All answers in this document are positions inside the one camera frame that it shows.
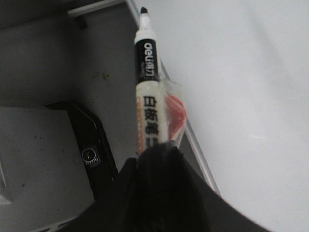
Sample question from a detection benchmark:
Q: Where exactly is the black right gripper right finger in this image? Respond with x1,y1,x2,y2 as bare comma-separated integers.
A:
136,143,256,232

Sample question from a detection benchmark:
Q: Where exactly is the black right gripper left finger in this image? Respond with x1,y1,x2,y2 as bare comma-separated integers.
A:
70,158,137,232

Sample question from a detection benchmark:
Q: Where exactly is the white black whiteboard marker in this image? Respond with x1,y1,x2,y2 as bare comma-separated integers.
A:
134,7,168,155

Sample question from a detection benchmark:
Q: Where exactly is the clear tape with red pad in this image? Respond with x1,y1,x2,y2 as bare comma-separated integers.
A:
161,78,187,148

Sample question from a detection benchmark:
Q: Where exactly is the white whiteboard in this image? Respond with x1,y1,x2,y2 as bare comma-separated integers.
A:
128,0,309,231

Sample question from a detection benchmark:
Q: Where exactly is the black camera device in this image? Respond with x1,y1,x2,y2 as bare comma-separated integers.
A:
46,101,118,200

